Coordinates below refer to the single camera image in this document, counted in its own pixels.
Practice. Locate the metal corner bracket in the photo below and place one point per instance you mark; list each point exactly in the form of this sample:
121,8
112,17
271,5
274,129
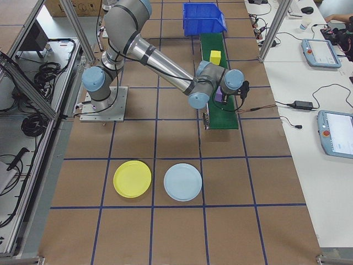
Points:
36,260
320,260

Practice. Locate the blue grey teach pendant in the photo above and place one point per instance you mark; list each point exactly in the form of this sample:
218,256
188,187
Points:
336,132
321,52

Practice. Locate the metal bar frame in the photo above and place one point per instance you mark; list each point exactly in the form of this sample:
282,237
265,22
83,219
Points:
30,95

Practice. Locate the white side table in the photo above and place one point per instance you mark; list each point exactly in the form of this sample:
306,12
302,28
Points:
317,193

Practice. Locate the black monitor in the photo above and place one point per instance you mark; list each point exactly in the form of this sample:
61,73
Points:
33,38

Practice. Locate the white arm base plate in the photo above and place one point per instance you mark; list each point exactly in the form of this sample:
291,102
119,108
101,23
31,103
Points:
118,110

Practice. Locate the black power adapter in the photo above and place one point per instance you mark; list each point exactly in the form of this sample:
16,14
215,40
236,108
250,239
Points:
303,104

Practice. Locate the light blue round plate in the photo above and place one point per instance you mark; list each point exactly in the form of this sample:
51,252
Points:
183,182

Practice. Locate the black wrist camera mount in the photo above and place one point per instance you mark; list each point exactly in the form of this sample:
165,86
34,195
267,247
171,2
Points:
244,89

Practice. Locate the purple foam block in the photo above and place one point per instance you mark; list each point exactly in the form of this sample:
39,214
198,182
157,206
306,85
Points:
218,95

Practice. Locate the yellow round plate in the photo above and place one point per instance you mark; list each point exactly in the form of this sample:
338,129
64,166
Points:
132,179

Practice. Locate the black computer mouse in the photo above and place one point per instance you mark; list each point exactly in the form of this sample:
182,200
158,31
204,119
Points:
307,9

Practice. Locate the blue plastic bin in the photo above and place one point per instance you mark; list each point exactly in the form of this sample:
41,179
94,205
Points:
201,26

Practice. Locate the brown cardboard box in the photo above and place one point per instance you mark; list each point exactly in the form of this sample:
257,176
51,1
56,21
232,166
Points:
82,7

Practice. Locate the yellow foam block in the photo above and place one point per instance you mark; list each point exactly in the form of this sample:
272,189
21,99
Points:
215,56

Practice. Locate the white paper cup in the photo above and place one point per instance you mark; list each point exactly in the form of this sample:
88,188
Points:
305,25

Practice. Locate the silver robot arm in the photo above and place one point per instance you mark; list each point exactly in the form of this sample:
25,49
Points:
108,4
165,66

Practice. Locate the green conveyor belt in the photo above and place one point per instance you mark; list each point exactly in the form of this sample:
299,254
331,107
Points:
212,44

